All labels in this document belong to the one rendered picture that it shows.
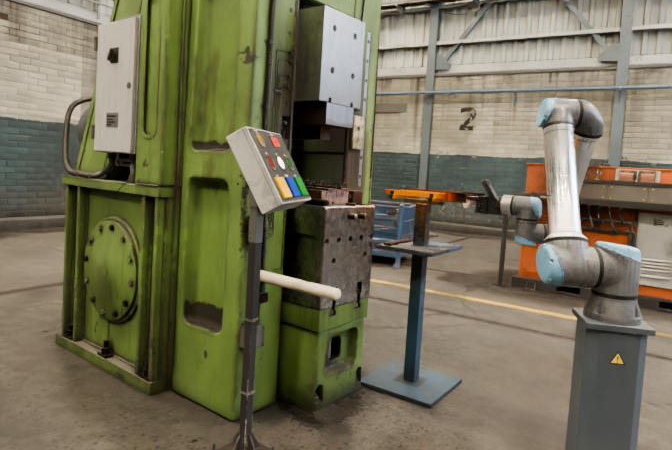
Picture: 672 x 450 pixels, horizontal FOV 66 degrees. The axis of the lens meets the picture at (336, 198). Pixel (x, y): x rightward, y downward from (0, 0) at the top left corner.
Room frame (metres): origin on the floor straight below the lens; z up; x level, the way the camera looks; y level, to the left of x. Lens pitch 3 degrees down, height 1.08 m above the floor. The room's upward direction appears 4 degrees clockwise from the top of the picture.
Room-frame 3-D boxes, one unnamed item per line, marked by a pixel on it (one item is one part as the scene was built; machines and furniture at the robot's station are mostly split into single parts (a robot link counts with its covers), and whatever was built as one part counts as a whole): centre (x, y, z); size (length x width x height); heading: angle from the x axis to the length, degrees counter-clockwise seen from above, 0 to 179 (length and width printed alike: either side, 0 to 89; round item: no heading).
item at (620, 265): (1.87, -1.02, 0.79); 0.17 x 0.15 x 0.18; 88
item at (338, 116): (2.47, 0.17, 1.32); 0.42 x 0.20 x 0.10; 52
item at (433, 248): (2.62, -0.44, 0.71); 0.40 x 0.30 x 0.02; 146
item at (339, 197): (2.47, 0.17, 0.96); 0.42 x 0.20 x 0.09; 52
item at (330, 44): (2.50, 0.14, 1.56); 0.42 x 0.39 x 0.40; 52
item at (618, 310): (1.87, -1.03, 0.65); 0.19 x 0.19 x 0.10
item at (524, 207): (2.34, -0.86, 0.96); 0.12 x 0.09 x 0.10; 57
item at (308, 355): (2.52, 0.14, 0.23); 0.55 x 0.37 x 0.47; 52
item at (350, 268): (2.52, 0.14, 0.69); 0.56 x 0.38 x 0.45; 52
